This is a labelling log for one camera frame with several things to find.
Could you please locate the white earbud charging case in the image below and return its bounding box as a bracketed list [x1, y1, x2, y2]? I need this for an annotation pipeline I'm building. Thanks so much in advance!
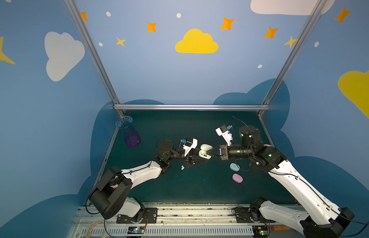
[198, 144, 213, 160]

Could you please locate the light blue earbud case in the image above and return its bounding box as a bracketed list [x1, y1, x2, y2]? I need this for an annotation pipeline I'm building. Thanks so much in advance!
[230, 163, 240, 172]

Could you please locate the pink earbud charging case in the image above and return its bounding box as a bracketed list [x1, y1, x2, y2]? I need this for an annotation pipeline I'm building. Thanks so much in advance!
[232, 174, 244, 183]

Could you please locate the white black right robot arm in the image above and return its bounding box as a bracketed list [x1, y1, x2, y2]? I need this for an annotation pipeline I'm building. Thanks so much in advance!
[215, 126, 355, 238]

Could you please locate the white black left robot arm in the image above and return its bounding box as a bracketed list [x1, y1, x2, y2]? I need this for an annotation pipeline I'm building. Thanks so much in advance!
[87, 138, 213, 223]

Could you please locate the purple ribbed glass vase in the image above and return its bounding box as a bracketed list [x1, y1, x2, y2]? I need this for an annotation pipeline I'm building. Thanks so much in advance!
[116, 116, 141, 147]

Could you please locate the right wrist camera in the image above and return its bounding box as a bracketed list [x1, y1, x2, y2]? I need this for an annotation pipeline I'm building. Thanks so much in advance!
[215, 125, 233, 146]

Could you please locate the aluminium back frame rail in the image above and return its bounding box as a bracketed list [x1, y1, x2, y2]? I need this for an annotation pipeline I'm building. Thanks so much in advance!
[114, 104, 270, 111]

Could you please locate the aluminium right frame post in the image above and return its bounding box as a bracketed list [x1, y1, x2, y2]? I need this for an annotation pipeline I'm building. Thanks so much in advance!
[257, 0, 328, 118]

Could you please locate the aluminium frame post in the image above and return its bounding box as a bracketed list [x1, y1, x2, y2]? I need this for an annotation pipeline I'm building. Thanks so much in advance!
[257, 0, 328, 118]
[64, 0, 120, 106]

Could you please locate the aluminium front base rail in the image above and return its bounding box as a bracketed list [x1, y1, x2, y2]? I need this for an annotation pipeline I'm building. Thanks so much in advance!
[68, 203, 325, 238]

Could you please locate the aluminium left frame post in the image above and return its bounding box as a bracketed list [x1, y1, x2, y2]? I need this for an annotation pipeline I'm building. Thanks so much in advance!
[64, 0, 120, 106]

